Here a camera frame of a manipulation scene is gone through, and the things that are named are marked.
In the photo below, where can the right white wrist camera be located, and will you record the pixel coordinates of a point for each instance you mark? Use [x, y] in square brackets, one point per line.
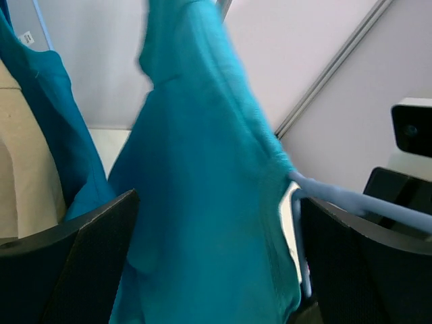
[411, 119]

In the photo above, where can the metal clothes rack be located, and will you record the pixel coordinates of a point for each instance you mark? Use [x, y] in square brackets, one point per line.
[224, 6]

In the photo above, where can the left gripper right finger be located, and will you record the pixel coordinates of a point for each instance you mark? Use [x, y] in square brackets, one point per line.
[364, 273]

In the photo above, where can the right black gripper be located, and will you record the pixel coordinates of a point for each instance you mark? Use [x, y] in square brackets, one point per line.
[399, 189]

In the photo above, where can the teal t shirt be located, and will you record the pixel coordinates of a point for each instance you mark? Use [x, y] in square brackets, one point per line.
[208, 245]

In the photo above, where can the blue t shirt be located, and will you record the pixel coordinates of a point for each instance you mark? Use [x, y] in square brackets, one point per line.
[48, 91]

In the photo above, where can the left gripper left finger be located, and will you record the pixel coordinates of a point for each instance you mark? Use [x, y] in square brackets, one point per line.
[69, 273]

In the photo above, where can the beige t shirt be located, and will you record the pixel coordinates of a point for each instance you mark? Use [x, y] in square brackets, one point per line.
[31, 194]

